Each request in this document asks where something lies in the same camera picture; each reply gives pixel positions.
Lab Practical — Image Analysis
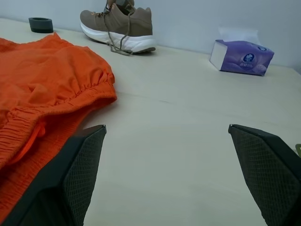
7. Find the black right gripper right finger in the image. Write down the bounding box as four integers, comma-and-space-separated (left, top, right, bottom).
228, 124, 301, 226

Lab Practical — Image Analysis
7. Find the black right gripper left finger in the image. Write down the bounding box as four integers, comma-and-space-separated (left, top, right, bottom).
2, 124, 107, 226

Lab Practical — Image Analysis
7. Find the orange garment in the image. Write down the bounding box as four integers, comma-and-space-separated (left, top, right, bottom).
0, 32, 118, 218

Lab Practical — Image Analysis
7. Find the purple tissue pack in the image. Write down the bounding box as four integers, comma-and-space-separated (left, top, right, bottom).
209, 27, 275, 77

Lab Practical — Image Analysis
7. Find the brown sneaker with white sole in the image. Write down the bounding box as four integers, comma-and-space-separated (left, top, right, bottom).
79, 0, 157, 57

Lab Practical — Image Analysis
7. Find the dark grey round ring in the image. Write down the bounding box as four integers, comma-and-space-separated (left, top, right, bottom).
29, 17, 54, 33

